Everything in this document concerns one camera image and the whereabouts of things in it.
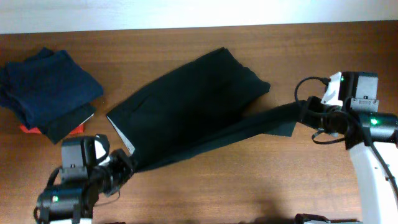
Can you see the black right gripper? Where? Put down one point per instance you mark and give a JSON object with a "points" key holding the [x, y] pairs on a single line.
{"points": [[308, 115]]}

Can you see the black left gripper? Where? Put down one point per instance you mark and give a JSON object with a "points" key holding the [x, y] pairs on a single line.
{"points": [[125, 166]]}

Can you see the black shorts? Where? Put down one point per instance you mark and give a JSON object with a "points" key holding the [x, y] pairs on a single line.
{"points": [[197, 108]]}

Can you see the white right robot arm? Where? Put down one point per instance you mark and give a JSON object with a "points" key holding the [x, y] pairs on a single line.
{"points": [[370, 137]]}

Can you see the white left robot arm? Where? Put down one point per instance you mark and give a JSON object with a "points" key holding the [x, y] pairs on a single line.
{"points": [[73, 200]]}

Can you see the folded red garment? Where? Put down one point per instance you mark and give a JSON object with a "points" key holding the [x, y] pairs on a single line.
{"points": [[77, 130]]}

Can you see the folded black garment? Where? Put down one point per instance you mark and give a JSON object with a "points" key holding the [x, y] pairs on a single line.
{"points": [[62, 126]]}

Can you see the folded navy blue garment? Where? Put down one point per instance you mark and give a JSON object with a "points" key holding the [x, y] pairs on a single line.
{"points": [[45, 87]]}

